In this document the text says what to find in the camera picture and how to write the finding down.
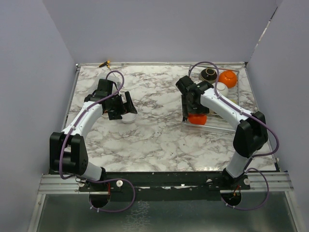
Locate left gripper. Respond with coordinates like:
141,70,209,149
107,91,137,120

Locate beige bowl dark outside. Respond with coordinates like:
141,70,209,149
198,68,217,84

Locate red orange glossy bowl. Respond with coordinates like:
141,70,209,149
188,114,207,125

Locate white bowl grey outside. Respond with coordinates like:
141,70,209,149
217,82,229,97

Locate white bowl orange outside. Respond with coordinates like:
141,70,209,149
218,71,238,88

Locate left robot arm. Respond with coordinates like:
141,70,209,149
49,79,138,191

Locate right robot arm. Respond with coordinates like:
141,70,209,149
176,75,268,189

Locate white shallow bowl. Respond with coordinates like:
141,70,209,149
121,113,138,124

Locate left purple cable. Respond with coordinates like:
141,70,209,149
59,70,125,180

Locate purple cable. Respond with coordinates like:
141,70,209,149
189,61,280,211
59,70,125,180

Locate white wire dish rack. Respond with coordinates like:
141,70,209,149
180,64,242,133

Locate yellow black T-handle key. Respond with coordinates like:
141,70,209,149
98,60,116,72

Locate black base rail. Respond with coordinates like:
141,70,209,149
76,171,251,202

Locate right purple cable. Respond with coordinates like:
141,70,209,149
189,61,280,211

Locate aluminium frame rail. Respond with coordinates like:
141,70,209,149
38,174,79,194

